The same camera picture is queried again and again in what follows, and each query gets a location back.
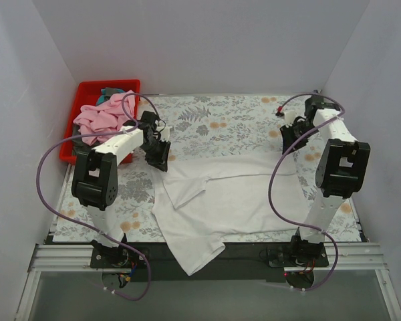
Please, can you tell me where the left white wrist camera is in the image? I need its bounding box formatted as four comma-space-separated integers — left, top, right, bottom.
156, 125, 170, 141

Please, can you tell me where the white t shirt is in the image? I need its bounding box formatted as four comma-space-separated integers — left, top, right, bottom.
151, 152, 293, 258

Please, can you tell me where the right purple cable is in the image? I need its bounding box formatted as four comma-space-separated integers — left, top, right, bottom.
267, 92, 346, 292

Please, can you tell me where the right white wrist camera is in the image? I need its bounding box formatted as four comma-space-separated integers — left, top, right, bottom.
275, 106, 296, 126

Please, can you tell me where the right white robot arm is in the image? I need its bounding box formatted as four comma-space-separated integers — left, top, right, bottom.
276, 94, 370, 266

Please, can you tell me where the teal t shirt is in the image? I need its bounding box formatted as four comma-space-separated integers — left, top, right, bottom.
96, 94, 112, 105

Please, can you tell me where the aluminium rail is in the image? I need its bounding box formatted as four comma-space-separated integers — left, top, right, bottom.
29, 242, 388, 272

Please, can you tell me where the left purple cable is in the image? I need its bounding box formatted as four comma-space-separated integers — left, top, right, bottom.
35, 92, 152, 301

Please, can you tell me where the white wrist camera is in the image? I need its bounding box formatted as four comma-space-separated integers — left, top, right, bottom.
275, 106, 296, 126
156, 125, 170, 141

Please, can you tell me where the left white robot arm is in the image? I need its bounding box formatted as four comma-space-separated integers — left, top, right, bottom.
72, 111, 171, 268

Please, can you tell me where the purple cable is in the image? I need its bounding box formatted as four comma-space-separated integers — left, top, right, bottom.
267, 92, 346, 292
35, 92, 152, 301

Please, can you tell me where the grey t shirt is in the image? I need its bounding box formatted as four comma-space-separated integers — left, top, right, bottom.
73, 87, 128, 136

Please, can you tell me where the pink t shirt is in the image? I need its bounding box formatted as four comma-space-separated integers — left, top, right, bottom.
73, 90, 136, 146

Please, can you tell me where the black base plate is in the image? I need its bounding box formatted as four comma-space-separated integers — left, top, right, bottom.
90, 238, 329, 288

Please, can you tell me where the red plastic bin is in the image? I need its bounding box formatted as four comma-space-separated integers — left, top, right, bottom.
59, 79, 141, 165

